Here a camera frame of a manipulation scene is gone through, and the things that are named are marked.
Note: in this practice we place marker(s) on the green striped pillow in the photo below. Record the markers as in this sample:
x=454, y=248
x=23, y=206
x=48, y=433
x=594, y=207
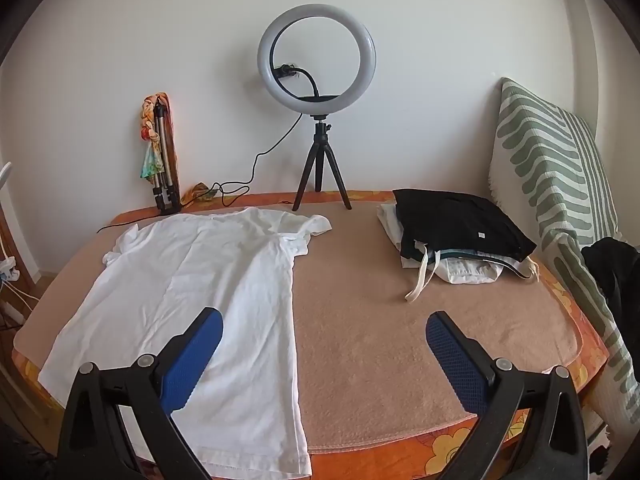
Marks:
x=545, y=160

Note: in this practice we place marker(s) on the white power strip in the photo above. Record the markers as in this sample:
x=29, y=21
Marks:
x=7, y=267

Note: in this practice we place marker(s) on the colourful floral cloth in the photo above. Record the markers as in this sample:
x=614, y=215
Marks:
x=149, y=162

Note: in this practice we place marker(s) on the black mini tripod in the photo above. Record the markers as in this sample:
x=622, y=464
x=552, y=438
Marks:
x=322, y=145

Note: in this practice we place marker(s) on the folded silver tripod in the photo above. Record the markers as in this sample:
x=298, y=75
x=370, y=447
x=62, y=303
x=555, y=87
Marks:
x=162, y=160

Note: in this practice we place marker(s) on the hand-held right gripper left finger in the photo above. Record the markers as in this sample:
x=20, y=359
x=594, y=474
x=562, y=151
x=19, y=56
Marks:
x=192, y=360

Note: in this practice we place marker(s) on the white curved object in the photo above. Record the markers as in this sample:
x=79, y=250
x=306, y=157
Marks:
x=5, y=172

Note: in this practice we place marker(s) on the cream folded garment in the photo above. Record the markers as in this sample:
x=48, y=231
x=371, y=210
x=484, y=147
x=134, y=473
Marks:
x=390, y=222

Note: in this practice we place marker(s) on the black folded garment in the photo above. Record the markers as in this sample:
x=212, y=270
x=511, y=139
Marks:
x=460, y=220

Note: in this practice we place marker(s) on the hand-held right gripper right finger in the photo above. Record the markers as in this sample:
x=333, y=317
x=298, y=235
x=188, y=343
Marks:
x=452, y=355

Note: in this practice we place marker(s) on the white t-shirt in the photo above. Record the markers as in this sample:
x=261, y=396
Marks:
x=200, y=270

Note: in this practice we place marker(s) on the black cloth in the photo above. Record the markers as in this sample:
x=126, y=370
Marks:
x=615, y=270

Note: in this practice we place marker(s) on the orange floral bed sheet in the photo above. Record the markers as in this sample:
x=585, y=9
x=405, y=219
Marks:
x=565, y=305

